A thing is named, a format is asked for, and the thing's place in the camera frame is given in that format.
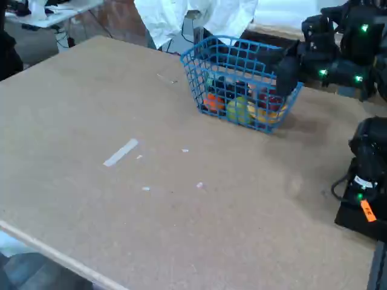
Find black toy grapes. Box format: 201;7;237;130
206;76;253;100

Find dark red toy pomegranate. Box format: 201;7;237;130
256;87;287;112

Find wooden workbench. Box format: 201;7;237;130
246;22;306;42

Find white sheet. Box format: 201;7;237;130
250;0;348;31

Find yellow toy banana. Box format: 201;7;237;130
246;101;288;124

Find round green toy fruit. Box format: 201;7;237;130
226;96;253;124

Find orange toy fruit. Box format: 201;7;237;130
203;93;226;114

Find thin white tape strip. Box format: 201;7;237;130
156;73;178;84

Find crumpled white cloth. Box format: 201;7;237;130
134;0;259;49

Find orange label tag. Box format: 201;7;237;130
360;199;377;223

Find long white tape strip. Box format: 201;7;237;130
102;138;139;167

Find white folding table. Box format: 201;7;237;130
4;0;105;54

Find black bulky chair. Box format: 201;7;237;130
0;0;24;82

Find blue wire basket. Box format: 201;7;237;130
180;35;304;135

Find black base cable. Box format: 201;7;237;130
331;173;356;203

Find black metal frame post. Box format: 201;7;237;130
367;241;387;290

